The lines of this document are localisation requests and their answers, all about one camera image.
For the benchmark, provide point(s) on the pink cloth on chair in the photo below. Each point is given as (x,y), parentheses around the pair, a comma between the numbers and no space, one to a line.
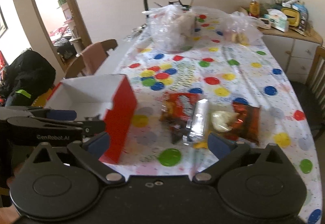
(93,57)

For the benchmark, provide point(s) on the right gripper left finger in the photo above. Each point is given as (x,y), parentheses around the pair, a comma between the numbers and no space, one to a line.
(87,156)

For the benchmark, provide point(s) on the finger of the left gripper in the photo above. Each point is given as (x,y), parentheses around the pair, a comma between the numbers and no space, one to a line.
(51,127)
(61,115)

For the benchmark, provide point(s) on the wooden slatted chair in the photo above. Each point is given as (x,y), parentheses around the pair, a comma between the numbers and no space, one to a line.
(311,94)

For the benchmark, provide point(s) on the red white cardboard box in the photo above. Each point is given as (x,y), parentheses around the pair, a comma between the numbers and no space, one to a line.
(109,97)

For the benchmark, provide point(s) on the orange juice bottle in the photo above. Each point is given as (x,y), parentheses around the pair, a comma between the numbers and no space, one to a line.
(254,8)

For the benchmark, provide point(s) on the clear bag with pastries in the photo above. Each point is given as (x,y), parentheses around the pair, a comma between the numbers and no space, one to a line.
(241,29)

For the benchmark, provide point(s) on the black jacket on chair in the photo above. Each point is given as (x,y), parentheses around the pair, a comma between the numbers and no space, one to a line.
(29,76)

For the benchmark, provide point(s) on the white wooden cabinet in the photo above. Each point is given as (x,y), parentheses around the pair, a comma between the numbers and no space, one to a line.
(294,52)

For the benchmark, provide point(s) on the silver foil snack packet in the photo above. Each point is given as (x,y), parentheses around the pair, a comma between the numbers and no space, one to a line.
(198,123)

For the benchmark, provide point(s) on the wooden chair with pink cloth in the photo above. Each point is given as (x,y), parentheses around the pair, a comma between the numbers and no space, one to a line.
(77,67)

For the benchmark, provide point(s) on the white tissue pack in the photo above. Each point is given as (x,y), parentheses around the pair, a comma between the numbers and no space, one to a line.
(278,19)

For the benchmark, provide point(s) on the large clear plastic bag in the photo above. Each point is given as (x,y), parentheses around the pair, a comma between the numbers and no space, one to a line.
(171,28)

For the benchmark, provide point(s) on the colourful polka dot tablecloth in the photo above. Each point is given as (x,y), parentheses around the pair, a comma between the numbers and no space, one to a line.
(223,73)

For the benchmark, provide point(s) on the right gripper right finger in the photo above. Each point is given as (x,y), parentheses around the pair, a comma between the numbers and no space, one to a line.
(230,155)

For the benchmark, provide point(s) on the yellow box on cabinet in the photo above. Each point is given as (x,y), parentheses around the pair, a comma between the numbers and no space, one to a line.
(293,16)

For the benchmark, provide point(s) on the red pretzel snack bag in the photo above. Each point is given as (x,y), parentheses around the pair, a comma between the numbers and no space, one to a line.
(176,112)

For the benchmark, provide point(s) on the pale yellow snack bag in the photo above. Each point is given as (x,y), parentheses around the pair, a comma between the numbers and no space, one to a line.
(222,120)

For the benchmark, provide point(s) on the dark red chip bag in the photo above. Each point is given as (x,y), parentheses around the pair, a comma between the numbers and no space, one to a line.
(246,124)

